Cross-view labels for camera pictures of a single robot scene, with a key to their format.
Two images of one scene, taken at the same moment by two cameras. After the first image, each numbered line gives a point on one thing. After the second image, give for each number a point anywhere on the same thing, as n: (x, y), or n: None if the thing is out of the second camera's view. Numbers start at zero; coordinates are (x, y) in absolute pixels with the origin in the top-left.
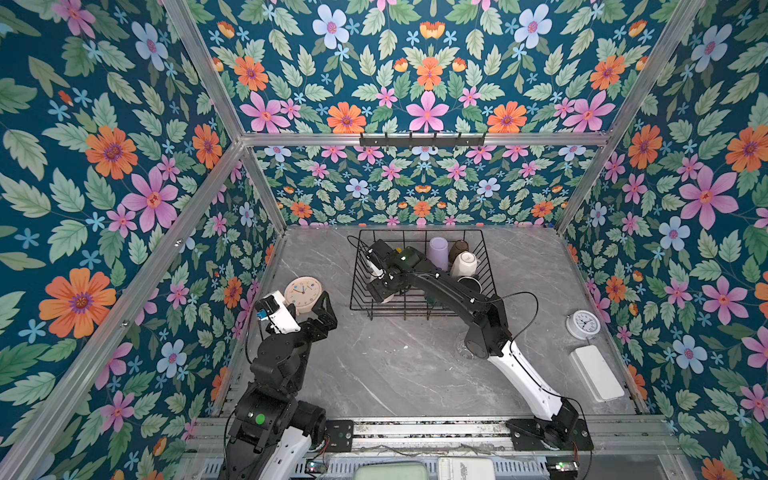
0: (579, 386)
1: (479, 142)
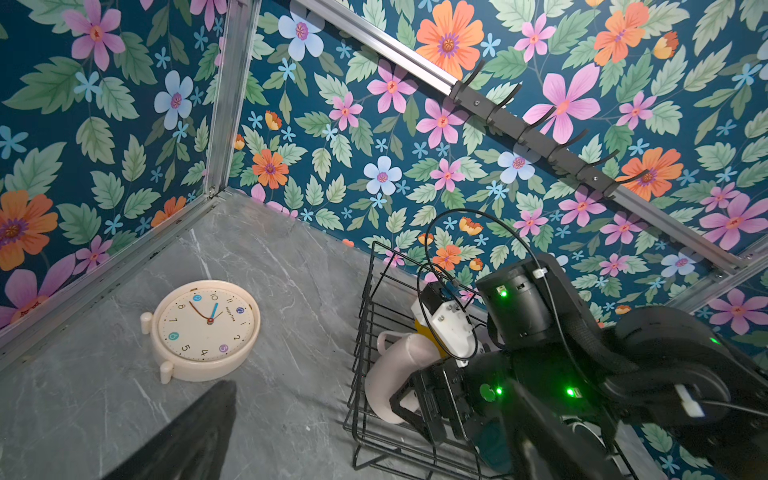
0: None
1: (603, 182)
